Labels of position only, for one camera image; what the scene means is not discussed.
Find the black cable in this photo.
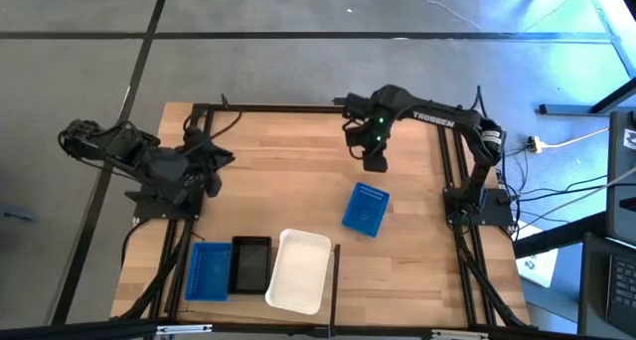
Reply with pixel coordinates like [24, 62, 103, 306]
[496, 173, 610, 205]

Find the silver frame bracket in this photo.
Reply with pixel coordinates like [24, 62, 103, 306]
[430, 328, 491, 340]
[156, 323, 214, 336]

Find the wooden shelf with black frame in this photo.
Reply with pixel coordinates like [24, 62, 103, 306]
[171, 228, 343, 327]

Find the black keyboard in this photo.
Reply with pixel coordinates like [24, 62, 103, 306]
[605, 254, 636, 321]

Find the gray cable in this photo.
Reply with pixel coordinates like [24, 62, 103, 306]
[514, 165, 636, 237]

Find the black desk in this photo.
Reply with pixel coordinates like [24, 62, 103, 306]
[577, 232, 636, 339]

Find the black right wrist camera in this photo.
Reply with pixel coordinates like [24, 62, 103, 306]
[363, 150, 390, 174]

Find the white power cable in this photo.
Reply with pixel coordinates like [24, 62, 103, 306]
[540, 126, 611, 150]

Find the thin white cable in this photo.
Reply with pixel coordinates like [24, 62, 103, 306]
[409, 0, 483, 31]

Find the black plastic basket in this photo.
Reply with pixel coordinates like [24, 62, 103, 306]
[228, 235, 273, 295]

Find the gray equipment case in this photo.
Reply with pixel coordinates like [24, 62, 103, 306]
[604, 109, 636, 247]

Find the black aluminium rig frame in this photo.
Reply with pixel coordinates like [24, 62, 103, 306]
[0, 102, 636, 340]

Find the white floor sign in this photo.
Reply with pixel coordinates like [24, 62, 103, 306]
[515, 220, 560, 289]

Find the black desk leg bar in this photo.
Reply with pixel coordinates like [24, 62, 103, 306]
[539, 76, 636, 116]
[513, 211, 611, 259]

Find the blue plastic basket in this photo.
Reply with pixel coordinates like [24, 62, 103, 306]
[184, 241, 234, 301]
[341, 181, 392, 239]

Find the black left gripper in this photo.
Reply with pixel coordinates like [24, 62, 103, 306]
[181, 130, 236, 182]

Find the white plastic basket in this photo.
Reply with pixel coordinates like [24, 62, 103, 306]
[264, 228, 333, 316]

